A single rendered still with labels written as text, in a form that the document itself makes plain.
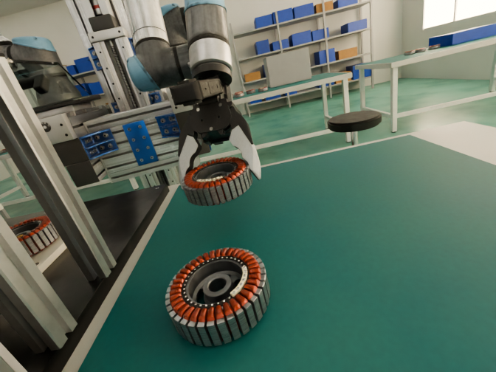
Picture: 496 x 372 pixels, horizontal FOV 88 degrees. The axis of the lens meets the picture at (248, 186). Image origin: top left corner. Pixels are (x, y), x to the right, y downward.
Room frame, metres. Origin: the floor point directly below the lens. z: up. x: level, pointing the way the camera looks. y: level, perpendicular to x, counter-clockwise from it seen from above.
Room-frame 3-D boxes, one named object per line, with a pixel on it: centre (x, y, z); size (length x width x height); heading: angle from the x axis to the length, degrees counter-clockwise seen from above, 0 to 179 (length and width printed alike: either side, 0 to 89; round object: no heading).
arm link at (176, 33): (1.19, 0.15, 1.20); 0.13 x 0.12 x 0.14; 91
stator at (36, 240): (0.42, 0.41, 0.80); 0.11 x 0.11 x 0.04
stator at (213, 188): (0.39, 0.05, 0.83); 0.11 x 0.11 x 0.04
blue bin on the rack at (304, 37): (6.54, -1.94, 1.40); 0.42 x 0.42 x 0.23; 86
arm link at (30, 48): (1.14, 0.65, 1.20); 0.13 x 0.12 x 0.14; 87
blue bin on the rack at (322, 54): (6.51, -2.46, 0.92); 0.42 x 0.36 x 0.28; 176
